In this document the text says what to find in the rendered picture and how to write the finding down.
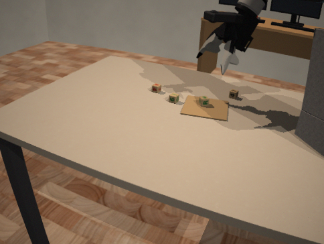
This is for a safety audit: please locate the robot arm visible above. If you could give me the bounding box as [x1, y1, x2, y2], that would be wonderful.
[204, 0, 324, 23]

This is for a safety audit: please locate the tan mat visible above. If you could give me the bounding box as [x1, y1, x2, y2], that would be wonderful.
[181, 95, 228, 121]

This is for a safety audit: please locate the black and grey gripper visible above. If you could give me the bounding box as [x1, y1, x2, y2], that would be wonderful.
[196, 4, 260, 75]

